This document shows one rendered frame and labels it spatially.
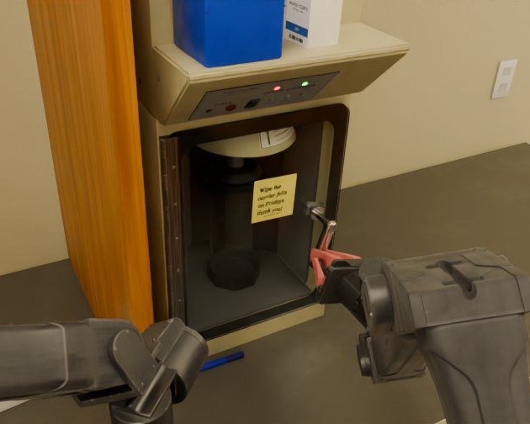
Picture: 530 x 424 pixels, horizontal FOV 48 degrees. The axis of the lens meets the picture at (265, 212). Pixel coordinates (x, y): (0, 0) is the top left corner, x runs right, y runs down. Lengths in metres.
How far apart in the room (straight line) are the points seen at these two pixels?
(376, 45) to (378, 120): 0.83
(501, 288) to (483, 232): 1.16
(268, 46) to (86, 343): 0.39
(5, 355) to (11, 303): 0.80
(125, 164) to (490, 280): 0.46
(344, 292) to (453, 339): 0.54
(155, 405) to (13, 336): 0.15
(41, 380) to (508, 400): 0.33
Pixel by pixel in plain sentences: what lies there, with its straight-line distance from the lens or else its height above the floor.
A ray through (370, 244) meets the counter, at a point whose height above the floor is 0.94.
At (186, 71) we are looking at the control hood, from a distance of 0.69.
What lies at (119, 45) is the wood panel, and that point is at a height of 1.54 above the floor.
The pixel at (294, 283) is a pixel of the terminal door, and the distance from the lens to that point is 1.08.
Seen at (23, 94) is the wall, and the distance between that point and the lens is 1.23.
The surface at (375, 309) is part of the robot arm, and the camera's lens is 0.46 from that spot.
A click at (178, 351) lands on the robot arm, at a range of 0.62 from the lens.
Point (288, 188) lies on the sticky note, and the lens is 0.95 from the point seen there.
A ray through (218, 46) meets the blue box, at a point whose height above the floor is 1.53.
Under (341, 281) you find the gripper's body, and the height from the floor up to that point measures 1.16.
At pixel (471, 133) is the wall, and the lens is 1.93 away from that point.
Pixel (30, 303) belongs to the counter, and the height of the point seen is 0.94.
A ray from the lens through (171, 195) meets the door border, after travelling 0.86.
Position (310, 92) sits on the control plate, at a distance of 0.85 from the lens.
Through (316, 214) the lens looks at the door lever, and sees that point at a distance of 1.01.
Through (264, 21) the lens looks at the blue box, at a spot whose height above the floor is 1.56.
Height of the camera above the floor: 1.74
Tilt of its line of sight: 32 degrees down
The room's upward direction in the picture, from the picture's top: 3 degrees clockwise
